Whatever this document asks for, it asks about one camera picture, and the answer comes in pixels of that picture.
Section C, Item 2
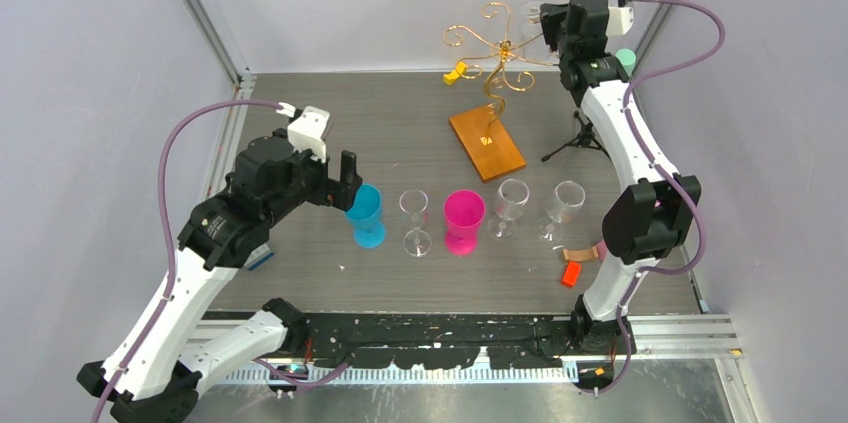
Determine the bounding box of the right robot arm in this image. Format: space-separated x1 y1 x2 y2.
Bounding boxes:
539 0 701 354

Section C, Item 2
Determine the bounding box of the pink wine glass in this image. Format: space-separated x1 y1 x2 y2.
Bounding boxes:
443 189 486 256

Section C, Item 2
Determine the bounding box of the black base bar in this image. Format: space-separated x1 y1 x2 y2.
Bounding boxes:
280 313 578 370

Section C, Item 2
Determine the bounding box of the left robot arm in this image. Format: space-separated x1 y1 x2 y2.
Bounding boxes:
77 129 363 422

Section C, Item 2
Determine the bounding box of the yellow block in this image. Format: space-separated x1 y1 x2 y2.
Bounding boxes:
442 62 467 86

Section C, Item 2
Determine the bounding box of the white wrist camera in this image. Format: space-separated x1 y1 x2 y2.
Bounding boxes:
278 104 331 163
606 0 635 37

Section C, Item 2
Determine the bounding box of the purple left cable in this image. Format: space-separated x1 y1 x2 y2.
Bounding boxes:
89 99 296 423

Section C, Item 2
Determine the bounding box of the gold wire glass rack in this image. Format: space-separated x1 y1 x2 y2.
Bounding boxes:
442 1 554 183

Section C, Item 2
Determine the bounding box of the clear flute glass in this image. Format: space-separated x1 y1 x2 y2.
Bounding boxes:
399 189 432 257

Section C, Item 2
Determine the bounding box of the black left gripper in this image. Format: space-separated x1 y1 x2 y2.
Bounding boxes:
264 139 361 227

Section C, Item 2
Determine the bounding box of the blue wine glass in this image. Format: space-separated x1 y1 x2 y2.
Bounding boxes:
345 184 386 249

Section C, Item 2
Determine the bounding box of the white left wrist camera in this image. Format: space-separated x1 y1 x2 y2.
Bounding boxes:
278 104 331 163

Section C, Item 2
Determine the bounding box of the clear wine glass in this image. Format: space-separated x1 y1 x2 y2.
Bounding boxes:
536 180 586 242
518 0 542 43
487 178 530 240

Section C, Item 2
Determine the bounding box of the green microphone on tripod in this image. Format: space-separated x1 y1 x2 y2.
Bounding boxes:
541 48 637 163

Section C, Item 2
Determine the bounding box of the small orange block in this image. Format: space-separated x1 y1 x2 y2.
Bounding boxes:
560 261 582 288

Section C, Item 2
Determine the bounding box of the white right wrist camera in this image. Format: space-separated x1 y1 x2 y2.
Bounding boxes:
606 0 635 37

